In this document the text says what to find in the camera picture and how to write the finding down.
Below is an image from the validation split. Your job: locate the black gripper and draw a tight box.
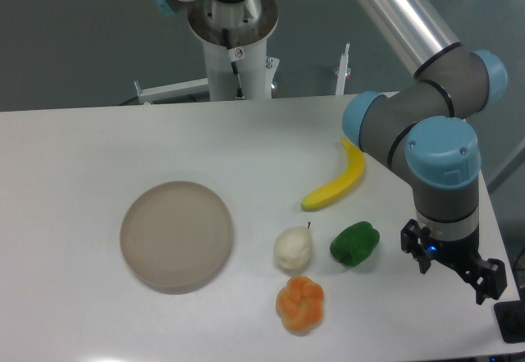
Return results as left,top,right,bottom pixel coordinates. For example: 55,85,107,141
400,217,507,305

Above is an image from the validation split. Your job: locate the yellow banana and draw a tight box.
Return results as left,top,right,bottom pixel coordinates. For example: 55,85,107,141
300,138,366,212

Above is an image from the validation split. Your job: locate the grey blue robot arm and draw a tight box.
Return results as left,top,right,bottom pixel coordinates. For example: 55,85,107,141
156,0,508,303

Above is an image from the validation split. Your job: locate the black device at edge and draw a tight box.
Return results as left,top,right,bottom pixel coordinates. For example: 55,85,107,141
494,300,524,344

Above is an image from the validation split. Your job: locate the green bell pepper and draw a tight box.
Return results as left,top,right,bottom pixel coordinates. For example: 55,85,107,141
330,222,380,268

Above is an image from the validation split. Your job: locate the orange peeled mandarin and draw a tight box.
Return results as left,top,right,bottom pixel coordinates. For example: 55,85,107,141
276,275,325,333

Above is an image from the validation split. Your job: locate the white pear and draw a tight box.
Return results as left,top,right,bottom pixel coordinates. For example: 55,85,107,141
273,226,313,272

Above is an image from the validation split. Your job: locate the beige round plate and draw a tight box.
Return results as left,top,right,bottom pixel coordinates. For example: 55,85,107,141
120,181,234,294

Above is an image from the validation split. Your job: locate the white right bracket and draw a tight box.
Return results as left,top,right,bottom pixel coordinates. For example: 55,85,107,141
334,43,351,96

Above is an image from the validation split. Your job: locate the white bracket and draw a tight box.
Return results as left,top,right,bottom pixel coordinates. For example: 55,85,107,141
334,43,351,96
134,78,208,103

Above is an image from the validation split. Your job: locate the black cable on pedestal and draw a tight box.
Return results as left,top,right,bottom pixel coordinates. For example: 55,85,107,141
221,28,246,101

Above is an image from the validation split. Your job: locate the white left bracket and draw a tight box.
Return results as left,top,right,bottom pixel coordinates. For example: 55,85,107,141
134,78,208,103

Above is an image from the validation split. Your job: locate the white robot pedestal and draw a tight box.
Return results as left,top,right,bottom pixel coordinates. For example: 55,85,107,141
188,0,279,102

